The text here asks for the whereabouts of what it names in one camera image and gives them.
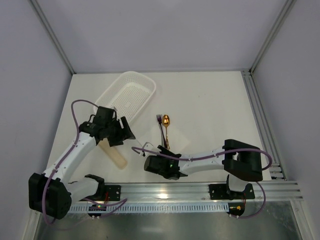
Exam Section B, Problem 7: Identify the gold ornate spoon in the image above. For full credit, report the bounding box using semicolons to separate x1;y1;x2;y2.
162;114;170;150

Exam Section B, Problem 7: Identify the white paper napkin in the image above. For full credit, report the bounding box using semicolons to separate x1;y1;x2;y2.
138;123;190;153

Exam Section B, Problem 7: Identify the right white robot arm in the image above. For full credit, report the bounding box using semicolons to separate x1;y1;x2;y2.
142;139;263;200

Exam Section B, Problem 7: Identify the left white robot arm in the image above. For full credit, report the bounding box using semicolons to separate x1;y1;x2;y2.
28;106;136;220

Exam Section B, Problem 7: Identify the beige wooden cutlery tray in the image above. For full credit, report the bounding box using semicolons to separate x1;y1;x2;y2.
98;139;128;170

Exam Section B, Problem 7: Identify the white perforated plastic basket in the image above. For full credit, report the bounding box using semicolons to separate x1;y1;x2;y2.
95;71;157;124

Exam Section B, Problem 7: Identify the left black controller board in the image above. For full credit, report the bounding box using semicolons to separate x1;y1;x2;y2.
88;204;107;219

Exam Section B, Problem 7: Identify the black controller board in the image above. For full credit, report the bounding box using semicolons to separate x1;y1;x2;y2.
227;204;245;219
88;204;107;219

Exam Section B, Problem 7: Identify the right black controller board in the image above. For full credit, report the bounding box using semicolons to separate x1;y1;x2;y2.
227;204;245;219

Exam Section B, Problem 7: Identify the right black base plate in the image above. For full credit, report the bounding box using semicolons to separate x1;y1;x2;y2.
208;183;255;200

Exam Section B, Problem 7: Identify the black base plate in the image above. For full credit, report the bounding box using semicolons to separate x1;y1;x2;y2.
208;183;255;200
99;185;122;203

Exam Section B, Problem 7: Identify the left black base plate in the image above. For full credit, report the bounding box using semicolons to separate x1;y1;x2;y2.
99;185;122;203

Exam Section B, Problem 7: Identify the slotted grey cable duct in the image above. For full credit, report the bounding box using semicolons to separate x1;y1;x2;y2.
68;202;229;214

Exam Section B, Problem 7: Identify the right side aluminium rail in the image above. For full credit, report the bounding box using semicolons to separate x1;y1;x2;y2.
241;69;287;181

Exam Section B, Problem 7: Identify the aluminium rail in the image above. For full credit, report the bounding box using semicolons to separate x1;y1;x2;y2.
115;180;303;202
241;69;287;181

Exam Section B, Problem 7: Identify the aluminium front rail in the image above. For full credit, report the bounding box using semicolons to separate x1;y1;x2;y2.
115;180;303;202

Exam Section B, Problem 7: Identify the left aluminium corner post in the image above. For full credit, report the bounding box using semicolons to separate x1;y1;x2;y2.
28;0;76;75

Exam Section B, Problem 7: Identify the aluminium corner post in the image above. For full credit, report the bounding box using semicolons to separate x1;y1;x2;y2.
28;0;76;75
249;0;297;74

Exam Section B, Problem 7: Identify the right aluminium corner post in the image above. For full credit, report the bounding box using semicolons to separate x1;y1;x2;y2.
249;0;297;74

